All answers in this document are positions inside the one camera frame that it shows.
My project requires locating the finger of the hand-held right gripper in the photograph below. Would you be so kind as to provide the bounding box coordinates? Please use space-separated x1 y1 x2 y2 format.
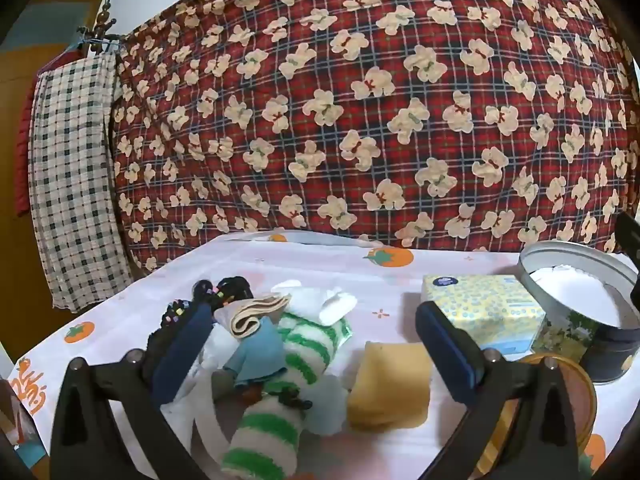
615 212 640 261

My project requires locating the black beaded glove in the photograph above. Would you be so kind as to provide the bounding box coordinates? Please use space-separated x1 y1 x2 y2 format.
145 276 256 386

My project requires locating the yellow blue tissue pack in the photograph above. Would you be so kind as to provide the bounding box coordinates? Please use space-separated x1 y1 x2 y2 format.
420 274 547 356

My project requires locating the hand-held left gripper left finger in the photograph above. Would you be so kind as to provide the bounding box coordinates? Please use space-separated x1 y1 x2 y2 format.
50 305 216 480

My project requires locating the white persimmon-print tablecloth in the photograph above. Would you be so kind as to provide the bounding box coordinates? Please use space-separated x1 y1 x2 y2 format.
7 232 640 480

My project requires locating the round metal tin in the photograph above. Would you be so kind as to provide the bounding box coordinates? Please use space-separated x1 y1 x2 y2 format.
517 240 640 386

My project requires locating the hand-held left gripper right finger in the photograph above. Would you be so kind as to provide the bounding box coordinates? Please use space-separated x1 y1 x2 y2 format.
415 301 593 480

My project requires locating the orange round tin lid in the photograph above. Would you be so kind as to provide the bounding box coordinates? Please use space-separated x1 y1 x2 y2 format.
475 352 598 478

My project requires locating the red plaid bear-print blanket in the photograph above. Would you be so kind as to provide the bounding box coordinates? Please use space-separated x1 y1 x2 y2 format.
107 0 640 273

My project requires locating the green white striped sock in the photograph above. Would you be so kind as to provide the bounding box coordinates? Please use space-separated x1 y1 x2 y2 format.
220 310 353 480

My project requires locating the white green checked cloth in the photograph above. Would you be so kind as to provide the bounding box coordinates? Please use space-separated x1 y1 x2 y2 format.
27 52 133 313

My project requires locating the red knitted cloth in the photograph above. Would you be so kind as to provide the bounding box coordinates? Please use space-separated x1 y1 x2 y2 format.
12 75 38 218

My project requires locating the blue cloth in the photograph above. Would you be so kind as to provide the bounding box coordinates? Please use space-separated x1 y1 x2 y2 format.
222 317 288 388

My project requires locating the wooden beaded coat rack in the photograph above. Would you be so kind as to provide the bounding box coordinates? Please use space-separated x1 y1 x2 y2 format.
77 0 123 56

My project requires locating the white glove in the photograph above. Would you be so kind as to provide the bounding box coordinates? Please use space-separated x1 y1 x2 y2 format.
272 280 358 326

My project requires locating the beige cloth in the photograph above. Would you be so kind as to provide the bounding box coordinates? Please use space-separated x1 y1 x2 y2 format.
230 294 293 338

